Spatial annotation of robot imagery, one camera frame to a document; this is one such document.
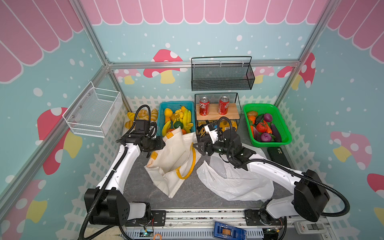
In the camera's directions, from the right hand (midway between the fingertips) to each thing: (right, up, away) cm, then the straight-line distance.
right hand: (196, 142), depth 75 cm
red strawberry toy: (+46, +8, +29) cm, 55 cm away
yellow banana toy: (-22, +7, +30) cm, 38 cm away
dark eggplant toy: (+56, +4, +30) cm, 64 cm away
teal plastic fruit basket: (-17, +25, +41) cm, 51 cm away
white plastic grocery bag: (+16, -22, +6) cm, 28 cm away
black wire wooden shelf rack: (+8, +20, +20) cm, 30 cm away
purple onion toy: (+53, +15, +37) cm, 67 cm away
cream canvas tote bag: (-17, -16, +14) cm, 27 cm away
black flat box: (+52, -10, +21) cm, 57 cm away
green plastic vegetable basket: (+44, +18, +39) cm, 61 cm away
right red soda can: (+16, +21, +15) cm, 31 cm away
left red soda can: (+5, +21, +15) cm, 26 cm away
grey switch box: (+52, -40, -5) cm, 65 cm away
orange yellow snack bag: (+20, +10, +28) cm, 36 cm away
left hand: (-19, -3, +7) cm, 20 cm away
